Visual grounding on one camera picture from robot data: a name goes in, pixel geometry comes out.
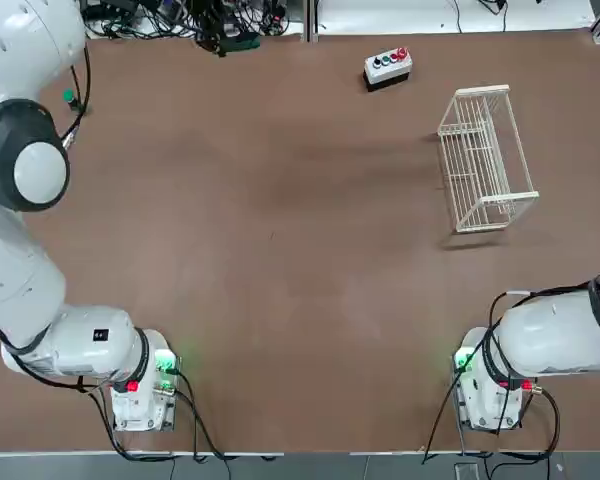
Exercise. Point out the small metal floor plate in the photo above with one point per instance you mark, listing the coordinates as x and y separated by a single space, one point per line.
466 472

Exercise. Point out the green push button switch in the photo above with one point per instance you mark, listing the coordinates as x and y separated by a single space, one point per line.
68 96

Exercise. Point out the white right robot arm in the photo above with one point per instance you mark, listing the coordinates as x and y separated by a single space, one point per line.
555 335

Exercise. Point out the aluminium frame post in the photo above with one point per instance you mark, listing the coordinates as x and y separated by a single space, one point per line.
310 20

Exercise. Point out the white button control box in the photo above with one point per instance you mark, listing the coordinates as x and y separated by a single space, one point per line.
387 67

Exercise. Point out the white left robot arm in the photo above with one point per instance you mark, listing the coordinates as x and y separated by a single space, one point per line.
20 280

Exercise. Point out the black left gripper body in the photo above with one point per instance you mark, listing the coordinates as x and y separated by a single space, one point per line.
214 22

